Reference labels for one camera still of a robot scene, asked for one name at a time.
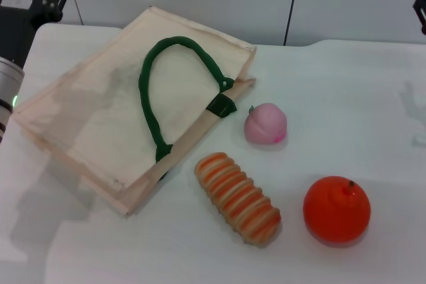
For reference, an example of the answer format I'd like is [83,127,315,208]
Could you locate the orange striped bread roll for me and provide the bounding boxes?
[194,152,283,245]

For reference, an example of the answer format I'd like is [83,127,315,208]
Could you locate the black vertical wall strip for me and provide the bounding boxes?
[283,0,304,47]

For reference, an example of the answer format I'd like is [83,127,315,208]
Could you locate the cream handbag with green handles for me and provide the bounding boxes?
[13,5,258,219]

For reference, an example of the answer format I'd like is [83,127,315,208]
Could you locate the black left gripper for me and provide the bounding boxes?
[0,0,75,67]

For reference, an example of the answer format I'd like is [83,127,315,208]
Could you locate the pink toy peach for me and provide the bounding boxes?
[244,103,289,146]

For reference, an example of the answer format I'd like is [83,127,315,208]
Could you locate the orange toy fruit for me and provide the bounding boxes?
[302,176,372,244]

